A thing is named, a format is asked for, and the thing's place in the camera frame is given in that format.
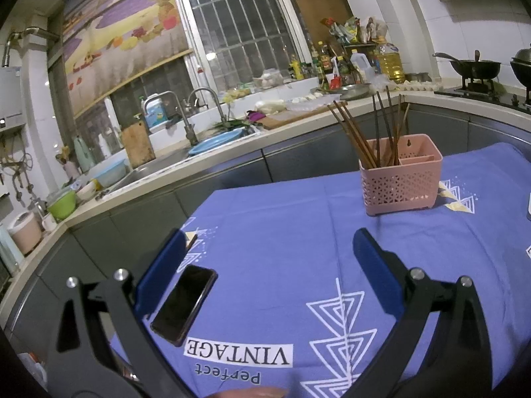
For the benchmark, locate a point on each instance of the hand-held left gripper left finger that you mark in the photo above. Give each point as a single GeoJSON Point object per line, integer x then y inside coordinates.
{"type": "Point", "coordinates": [166, 265]}

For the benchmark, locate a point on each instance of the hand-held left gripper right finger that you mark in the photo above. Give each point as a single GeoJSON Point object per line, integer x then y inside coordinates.
{"type": "Point", "coordinates": [373, 265]}

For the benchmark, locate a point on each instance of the pink plastic utensil basket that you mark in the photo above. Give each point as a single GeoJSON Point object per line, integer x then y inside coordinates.
{"type": "Point", "coordinates": [398, 190]}

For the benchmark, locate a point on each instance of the bundle of brown chopsticks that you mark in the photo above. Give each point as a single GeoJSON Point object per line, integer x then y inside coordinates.
{"type": "Point", "coordinates": [367, 153]}

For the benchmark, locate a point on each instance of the person's left hand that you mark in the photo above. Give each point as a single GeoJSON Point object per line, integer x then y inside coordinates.
{"type": "Point", "coordinates": [253, 394]}

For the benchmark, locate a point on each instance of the black smartphone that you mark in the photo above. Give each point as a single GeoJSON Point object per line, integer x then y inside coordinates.
{"type": "Point", "coordinates": [182, 304]}

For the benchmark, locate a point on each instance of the blue printed tablecloth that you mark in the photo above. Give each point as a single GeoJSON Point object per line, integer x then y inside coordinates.
{"type": "Point", "coordinates": [290, 236]}

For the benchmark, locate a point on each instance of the kitchen counter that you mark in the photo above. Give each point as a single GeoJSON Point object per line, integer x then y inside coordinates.
{"type": "Point", "coordinates": [99, 205]}

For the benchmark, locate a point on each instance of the steel kitchen sink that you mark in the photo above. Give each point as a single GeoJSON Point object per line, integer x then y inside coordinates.
{"type": "Point", "coordinates": [149, 170]}

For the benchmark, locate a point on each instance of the small white bowl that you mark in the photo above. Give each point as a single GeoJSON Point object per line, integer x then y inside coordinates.
{"type": "Point", "coordinates": [87, 190]}

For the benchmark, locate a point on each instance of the grey kitchen cabinets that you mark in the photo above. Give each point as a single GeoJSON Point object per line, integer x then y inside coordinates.
{"type": "Point", "coordinates": [232, 174]}

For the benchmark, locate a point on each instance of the green plastic bowl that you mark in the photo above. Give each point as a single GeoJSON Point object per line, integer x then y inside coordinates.
{"type": "Point", "coordinates": [62, 209]}

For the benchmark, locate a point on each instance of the white cup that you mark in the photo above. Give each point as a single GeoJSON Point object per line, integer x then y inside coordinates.
{"type": "Point", "coordinates": [49, 223]}

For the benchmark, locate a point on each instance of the small wooden cutting board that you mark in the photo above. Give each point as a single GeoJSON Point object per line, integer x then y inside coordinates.
{"type": "Point", "coordinates": [137, 145]}

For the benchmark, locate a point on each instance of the chrome kitchen faucet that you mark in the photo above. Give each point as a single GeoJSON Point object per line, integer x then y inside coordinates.
{"type": "Point", "coordinates": [222, 116]}
{"type": "Point", "coordinates": [188, 132]}

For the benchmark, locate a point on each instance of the pink rice cooker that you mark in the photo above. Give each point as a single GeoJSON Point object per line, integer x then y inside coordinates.
{"type": "Point", "coordinates": [25, 234]}

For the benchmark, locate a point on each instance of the white detergent jug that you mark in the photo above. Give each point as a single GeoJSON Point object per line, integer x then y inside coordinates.
{"type": "Point", "coordinates": [157, 114]}

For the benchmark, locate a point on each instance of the green vegetables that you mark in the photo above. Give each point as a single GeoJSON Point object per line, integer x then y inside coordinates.
{"type": "Point", "coordinates": [232, 124]}

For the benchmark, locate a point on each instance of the white object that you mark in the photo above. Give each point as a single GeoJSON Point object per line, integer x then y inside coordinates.
{"type": "Point", "coordinates": [529, 207]}

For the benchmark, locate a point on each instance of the flat wooden cutting board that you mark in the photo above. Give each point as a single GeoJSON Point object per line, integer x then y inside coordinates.
{"type": "Point", "coordinates": [290, 119]}

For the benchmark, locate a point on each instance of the purple cloth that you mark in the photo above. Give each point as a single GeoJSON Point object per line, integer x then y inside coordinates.
{"type": "Point", "coordinates": [255, 115]}

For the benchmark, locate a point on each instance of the round metal plate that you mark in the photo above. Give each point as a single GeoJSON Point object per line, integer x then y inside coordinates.
{"type": "Point", "coordinates": [348, 91]}

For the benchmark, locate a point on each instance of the tray of white dumplings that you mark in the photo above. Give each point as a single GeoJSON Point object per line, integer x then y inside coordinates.
{"type": "Point", "coordinates": [311, 100]}

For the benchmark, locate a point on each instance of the white egg tray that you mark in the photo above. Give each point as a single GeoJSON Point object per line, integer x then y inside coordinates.
{"type": "Point", "coordinates": [419, 86]}

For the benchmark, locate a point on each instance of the white plastic jug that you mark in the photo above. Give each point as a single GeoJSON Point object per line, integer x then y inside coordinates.
{"type": "Point", "coordinates": [360, 64]}

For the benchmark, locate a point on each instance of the large cooking oil bottle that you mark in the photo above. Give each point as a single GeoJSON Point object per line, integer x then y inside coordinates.
{"type": "Point", "coordinates": [390, 64]}

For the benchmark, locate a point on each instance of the black gas stove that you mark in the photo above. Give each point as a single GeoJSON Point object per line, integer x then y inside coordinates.
{"type": "Point", "coordinates": [489, 95]}

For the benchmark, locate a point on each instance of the cluster of condiment bottles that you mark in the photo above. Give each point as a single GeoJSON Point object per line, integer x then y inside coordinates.
{"type": "Point", "coordinates": [321, 62]}

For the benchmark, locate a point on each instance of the black wok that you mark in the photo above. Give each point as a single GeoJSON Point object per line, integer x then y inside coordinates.
{"type": "Point", "coordinates": [477, 68]}

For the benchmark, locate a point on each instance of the white water heater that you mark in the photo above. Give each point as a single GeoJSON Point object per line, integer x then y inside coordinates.
{"type": "Point", "coordinates": [10, 95]}

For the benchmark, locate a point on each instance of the assorted food packets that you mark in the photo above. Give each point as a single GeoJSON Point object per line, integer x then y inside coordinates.
{"type": "Point", "coordinates": [344, 29]}

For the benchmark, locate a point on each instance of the fruit print window blind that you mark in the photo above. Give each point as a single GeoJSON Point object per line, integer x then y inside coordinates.
{"type": "Point", "coordinates": [124, 29]}

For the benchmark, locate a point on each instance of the barred window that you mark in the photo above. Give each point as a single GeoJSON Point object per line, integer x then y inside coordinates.
{"type": "Point", "coordinates": [240, 29]}

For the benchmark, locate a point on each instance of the dark cooking pot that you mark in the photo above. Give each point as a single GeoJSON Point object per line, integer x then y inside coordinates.
{"type": "Point", "coordinates": [522, 64]}

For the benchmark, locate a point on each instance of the large wooden board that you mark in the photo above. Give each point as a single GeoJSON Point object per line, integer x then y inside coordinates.
{"type": "Point", "coordinates": [319, 12]}

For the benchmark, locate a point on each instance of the metal exhaust pipe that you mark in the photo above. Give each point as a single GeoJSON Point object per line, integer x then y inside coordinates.
{"type": "Point", "coordinates": [29, 32]}

